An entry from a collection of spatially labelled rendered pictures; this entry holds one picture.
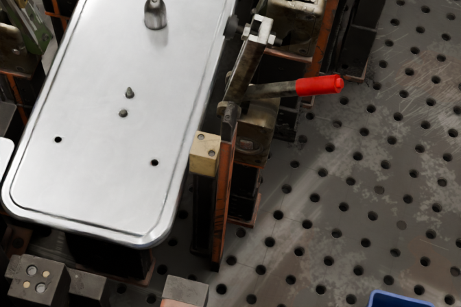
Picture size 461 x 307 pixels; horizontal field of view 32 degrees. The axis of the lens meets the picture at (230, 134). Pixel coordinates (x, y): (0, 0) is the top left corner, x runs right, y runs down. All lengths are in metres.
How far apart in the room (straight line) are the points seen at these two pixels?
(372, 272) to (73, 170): 0.54
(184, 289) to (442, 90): 0.85
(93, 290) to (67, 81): 0.29
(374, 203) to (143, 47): 0.49
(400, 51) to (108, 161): 0.69
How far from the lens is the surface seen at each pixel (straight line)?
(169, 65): 1.10
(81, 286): 0.98
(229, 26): 0.87
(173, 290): 0.76
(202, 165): 0.98
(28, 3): 1.10
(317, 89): 0.94
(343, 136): 1.41
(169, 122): 1.06
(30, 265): 0.91
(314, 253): 1.32
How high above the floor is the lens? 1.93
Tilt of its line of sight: 62 degrees down
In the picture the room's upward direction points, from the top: 6 degrees clockwise
